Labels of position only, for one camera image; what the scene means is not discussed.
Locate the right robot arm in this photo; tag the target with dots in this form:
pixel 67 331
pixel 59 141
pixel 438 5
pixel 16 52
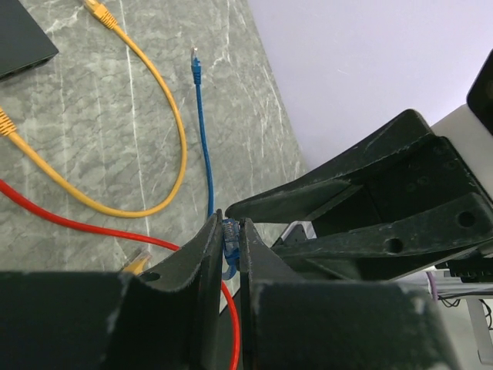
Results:
pixel 469 130

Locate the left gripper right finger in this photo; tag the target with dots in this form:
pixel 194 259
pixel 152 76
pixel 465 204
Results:
pixel 289 322

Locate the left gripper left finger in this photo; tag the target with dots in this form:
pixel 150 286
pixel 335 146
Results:
pixel 165 318

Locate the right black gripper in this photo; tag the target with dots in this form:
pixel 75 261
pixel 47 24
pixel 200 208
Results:
pixel 430 208

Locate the black network switch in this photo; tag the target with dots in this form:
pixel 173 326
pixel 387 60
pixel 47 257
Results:
pixel 24 45

